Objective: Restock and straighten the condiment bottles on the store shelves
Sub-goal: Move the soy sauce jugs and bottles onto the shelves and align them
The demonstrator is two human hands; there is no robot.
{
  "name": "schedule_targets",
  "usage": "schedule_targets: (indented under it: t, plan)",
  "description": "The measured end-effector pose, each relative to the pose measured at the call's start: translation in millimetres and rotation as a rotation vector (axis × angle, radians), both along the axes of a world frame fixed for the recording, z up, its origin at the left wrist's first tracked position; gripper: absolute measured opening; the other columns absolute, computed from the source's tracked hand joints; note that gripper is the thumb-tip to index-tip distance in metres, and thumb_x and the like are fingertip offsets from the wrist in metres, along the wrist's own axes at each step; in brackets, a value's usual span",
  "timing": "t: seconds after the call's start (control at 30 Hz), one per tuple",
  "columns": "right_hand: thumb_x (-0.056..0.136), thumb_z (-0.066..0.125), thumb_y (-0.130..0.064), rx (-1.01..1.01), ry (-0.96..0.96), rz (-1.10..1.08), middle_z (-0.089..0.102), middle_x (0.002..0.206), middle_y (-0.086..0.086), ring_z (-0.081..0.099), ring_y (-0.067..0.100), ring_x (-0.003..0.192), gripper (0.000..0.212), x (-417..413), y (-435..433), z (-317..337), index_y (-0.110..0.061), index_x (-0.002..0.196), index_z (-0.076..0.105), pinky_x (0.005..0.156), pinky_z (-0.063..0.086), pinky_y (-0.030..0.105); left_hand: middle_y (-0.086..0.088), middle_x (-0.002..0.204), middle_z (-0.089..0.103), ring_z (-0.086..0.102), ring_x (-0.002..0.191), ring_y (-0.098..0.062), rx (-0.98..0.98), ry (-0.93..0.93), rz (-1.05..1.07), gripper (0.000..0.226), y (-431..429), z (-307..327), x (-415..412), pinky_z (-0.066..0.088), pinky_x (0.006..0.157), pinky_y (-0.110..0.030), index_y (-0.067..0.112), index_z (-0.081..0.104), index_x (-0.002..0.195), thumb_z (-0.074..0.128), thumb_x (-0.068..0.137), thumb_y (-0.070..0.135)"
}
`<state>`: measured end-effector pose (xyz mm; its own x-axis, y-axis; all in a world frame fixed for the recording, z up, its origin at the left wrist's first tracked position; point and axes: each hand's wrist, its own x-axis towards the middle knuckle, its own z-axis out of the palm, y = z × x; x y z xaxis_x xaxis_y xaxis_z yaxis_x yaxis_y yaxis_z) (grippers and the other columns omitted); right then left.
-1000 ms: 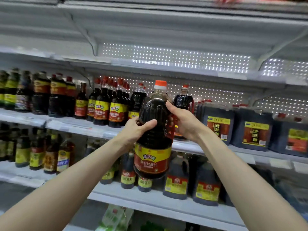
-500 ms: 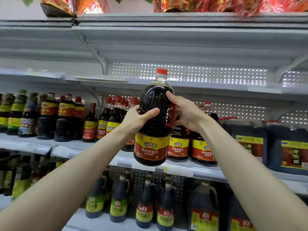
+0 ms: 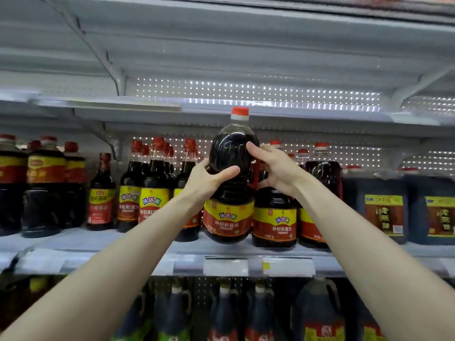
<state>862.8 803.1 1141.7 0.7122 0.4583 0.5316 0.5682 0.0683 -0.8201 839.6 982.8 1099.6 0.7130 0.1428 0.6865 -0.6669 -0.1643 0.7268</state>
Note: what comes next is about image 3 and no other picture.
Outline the person's right forearm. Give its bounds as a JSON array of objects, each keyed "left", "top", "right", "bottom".
[{"left": 294, "top": 175, "right": 455, "bottom": 341}]

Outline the dark blue vinegar jug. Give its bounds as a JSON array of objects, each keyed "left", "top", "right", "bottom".
[
  {"left": 341, "top": 166, "right": 409, "bottom": 245},
  {"left": 401, "top": 167, "right": 455, "bottom": 246}
]

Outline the large dark soy sauce bottle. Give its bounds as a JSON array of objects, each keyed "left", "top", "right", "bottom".
[
  {"left": 298, "top": 142, "right": 342, "bottom": 249},
  {"left": 203, "top": 107, "right": 260, "bottom": 245},
  {"left": 252, "top": 140, "right": 298, "bottom": 248}
]

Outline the dark handled bottle white cap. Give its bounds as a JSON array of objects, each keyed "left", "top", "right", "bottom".
[
  {"left": 245, "top": 280, "right": 275, "bottom": 341},
  {"left": 207, "top": 280, "right": 238, "bottom": 341},
  {"left": 156, "top": 280, "right": 193, "bottom": 341}
]

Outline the small green label sauce bottle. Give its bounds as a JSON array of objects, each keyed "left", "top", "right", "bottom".
[{"left": 86, "top": 153, "right": 117, "bottom": 231}]

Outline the grey metal shelf bracket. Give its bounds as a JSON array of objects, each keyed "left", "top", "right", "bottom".
[
  {"left": 43, "top": 0, "right": 127, "bottom": 97},
  {"left": 382, "top": 64, "right": 455, "bottom": 111},
  {"left": 87, "top": 121, "right": 124, "bottom": 162}
]

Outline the person's left hand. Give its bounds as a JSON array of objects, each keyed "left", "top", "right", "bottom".
[{"left": 179, "top": 158, "right": 241, "bottom": 213}]

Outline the person's right hand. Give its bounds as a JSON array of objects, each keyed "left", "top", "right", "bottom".
[{"left": 246, "top": 141, "right": 315, "bottom": 200}]

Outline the white shelf price tag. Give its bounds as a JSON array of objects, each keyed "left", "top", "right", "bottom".
[
  {"left": 14, "top": 248, "right": 69, "bottom": 275},
  {"left": 203, "top": 257, "right": 249, "bottom": 277},
  {"left": 262, "top": 257, "right": 316, "bottom": 278}
]

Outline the dark bottle green label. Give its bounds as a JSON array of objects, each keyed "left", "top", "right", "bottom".
[{"left": 109, "top": 291, "right": 154, "bottom": 341}]

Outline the large dark jug red label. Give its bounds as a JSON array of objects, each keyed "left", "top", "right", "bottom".
[
  {"left": 291, "top": 277, "right": 346, "bottom": 341},
  {"left": 350, "top": 298, "right": 387, "bottom": 341}
]

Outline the person's left forearm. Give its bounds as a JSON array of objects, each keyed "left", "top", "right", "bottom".
[{"left": 0, "top": 194, "right": 202, "bottom": 341}]

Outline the row of slim soy sauce bottles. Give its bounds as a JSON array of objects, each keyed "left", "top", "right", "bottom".
[{"left": 117, "top": 136, "right": 202, "bottom": 243}]

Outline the dark bottle yellow cap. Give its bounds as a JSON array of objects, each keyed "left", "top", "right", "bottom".
[{"left": 0, "top": 276, "right": 54, "bottom": 331}]

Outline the grey metal shelf board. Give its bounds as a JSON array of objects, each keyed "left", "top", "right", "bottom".
[
  {"left": 0, "top": 89, "right": 455, "bottom": 139},
  {"left": 0, "top": 226, "right": 455, "bottom": 278},
  {"left": 0, "top": 0, "right": 455, "bottom": 93}
]

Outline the perforated grey back panel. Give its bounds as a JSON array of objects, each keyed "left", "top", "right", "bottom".
[{"left": 120, "top": 77, "right": 455, "bottom": 175}]

